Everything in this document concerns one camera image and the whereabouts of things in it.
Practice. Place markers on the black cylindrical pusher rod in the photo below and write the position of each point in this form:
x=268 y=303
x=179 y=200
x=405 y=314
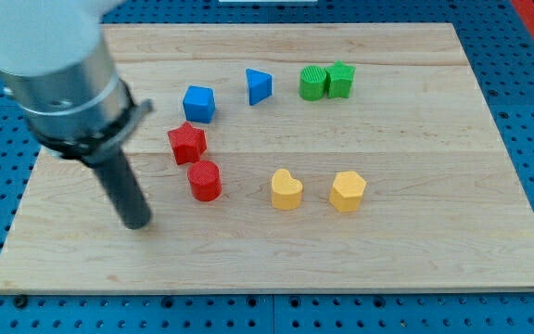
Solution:
x=115 y=175

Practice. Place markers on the yellow heart block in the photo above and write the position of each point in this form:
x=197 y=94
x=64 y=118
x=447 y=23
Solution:
x=286 y=191

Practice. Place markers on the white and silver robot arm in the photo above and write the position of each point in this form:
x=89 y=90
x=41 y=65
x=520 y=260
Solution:
x=55 y=63

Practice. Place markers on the red cylinder block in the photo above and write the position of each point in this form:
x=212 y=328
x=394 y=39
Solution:
x=205 y=180

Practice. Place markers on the red star block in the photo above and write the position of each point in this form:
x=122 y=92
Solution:
x=188 y=143

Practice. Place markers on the blue cube block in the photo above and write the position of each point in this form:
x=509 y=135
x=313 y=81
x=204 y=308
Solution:
x=199 y=104

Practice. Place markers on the light wooden board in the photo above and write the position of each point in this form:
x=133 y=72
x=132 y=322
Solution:
x=443 y=210

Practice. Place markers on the blue triangle block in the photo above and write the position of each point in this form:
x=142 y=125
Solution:
x=260 y=86

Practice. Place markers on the yellow hexagon block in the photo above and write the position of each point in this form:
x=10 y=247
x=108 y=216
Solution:
x=347 y=191

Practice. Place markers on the green cylinder block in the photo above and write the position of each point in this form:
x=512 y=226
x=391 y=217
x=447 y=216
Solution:
x=312 y=80

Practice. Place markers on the green star block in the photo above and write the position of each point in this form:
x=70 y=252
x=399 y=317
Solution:
x=340 y=79

